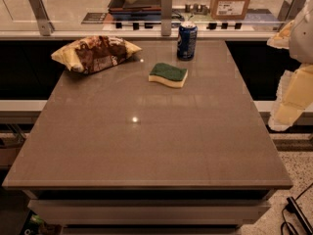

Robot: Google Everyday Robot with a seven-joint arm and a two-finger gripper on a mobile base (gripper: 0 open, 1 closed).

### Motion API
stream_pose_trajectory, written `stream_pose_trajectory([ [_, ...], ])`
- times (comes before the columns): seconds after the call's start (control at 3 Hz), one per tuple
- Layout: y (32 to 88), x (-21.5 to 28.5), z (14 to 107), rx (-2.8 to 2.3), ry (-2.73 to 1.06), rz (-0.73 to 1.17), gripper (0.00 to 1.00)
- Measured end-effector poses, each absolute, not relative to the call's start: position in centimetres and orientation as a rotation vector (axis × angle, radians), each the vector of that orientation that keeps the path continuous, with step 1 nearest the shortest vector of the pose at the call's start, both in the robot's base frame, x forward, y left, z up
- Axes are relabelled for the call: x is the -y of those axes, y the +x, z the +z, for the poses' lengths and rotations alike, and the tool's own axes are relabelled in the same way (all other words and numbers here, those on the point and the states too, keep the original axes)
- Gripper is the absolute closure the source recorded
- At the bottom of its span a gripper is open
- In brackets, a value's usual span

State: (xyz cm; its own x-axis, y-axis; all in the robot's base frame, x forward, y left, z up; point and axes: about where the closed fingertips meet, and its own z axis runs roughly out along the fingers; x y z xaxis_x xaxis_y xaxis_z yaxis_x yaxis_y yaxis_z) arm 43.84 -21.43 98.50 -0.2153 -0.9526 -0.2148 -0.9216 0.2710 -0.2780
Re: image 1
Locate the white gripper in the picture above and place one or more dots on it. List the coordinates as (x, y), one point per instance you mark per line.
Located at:
(302, 38)

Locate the right metal glass bracket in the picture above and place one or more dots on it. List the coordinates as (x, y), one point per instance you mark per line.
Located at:
(289, 10)

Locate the metal glass bracket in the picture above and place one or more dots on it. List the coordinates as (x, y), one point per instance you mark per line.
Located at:
(289, 10)
(166, 13)
(44, 24)

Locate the brown cardboard box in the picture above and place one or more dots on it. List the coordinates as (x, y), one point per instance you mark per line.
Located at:
(228, 9)

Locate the middle metal glass bracket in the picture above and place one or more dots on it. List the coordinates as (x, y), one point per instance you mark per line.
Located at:
(166, 13)

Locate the grey table drawer front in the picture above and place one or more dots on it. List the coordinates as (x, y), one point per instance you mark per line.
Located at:
(153, 212)

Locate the blue pepsi can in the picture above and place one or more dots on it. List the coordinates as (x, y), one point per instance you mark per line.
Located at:
(187, 38)

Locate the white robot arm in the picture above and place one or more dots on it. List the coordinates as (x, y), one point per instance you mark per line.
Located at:
(301, 39)

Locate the black power strip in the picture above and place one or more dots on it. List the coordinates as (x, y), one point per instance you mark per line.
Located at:
(294, 208)

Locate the left metal glass bracket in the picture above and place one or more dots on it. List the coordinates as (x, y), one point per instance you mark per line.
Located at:
(44, 24)

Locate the green and yellow sponge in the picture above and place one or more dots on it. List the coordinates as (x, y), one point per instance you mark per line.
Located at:
(168, 75)

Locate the brown yellow chip bag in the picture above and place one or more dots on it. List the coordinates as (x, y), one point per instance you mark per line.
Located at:
(95, 53)

